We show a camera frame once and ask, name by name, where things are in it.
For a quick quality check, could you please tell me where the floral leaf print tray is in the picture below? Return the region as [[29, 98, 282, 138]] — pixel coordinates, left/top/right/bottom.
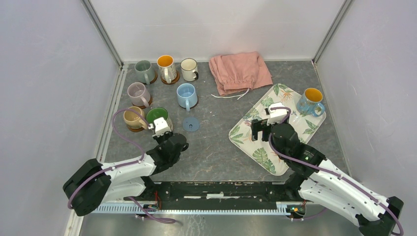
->
[[229, 84, 327, 176]]

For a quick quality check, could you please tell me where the floral mug green inside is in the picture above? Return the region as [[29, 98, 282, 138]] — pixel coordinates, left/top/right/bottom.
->
[[146, 107, 174, 131]]

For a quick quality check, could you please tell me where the beige ceramic mug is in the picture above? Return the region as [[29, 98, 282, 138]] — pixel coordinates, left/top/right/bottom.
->
[[123, 111, 148, 129]]

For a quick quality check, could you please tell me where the brown wooden coaster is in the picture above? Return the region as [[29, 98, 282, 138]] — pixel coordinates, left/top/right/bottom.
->
[[138, 70, 158, 85], [126, 125, 145, 132], [159, 74, 180, 85], [179, 99, 198, 111], [131, 99, 152, 109]]

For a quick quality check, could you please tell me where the blue butterfly mug orange inside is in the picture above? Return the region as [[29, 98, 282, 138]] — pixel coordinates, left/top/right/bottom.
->
[[296, 88, 326, 117]]

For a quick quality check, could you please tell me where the light blue ceramic mug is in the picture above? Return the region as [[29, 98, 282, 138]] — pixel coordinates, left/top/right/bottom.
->
[[177, 83, 198, 102]]

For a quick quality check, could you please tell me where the lilac ceramic mug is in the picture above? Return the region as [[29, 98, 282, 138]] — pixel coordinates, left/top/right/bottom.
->
[[127, 82, 152, 106]]

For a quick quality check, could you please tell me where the grey green ceramic mug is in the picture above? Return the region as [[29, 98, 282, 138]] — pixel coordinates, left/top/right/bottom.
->
[[135, 60, 157, 85]]

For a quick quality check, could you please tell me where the white mug black rim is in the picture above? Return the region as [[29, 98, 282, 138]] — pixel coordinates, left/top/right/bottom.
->
[[180, 58, 199, 82]]

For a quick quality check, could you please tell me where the white mug orange inside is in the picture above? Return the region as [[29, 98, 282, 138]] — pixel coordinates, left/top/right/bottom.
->
[[157, 55, 178, 83]]

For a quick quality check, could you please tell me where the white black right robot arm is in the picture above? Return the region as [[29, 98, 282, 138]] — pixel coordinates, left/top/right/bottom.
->
[[251, 119, 404, 236]]

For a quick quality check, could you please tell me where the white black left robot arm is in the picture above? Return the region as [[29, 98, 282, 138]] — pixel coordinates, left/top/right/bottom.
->
[[62, 132, 189, 216]]

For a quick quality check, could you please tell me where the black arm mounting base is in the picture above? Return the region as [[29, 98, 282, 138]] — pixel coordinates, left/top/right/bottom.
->
[[123, 175, 305, 210]]

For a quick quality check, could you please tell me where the light blue round coaster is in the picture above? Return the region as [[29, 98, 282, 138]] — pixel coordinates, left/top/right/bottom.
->
[[182, 117, 200, 132]]

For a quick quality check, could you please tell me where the pink folded cloth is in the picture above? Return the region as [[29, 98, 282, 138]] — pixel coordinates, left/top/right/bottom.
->
[[208, 52, 272, 96]]

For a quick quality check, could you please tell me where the white drawstring cord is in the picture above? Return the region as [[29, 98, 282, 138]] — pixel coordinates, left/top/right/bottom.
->
[[210, 88, 251, 101]]

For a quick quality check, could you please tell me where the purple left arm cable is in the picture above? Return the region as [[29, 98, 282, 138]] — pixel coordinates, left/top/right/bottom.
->
[[67, 108, 178, 225]]

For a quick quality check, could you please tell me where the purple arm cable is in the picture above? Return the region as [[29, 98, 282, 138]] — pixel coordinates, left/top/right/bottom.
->
[[268, 106, 405, 236], [67, 108, 178, 225]]

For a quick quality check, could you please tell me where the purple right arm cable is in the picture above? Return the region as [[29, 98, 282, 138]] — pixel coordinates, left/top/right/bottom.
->
[[268, 106, 405, 236]]

